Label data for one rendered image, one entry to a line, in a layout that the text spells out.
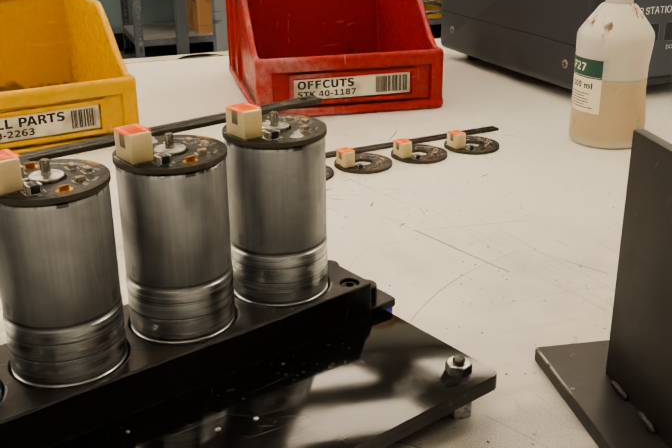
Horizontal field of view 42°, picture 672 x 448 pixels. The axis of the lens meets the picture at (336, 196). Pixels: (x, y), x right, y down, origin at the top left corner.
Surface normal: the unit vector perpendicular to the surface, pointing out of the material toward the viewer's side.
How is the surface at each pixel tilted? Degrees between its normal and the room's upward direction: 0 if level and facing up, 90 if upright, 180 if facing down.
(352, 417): 0
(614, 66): 90
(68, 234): 90
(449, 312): 0
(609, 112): 90
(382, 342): 0
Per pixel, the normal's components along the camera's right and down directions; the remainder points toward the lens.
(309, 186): 0.72, 0.24
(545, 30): -0.91, 0.15
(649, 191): -0.99, 0.07
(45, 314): 0.02, 0.35
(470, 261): -0.01, -0.94
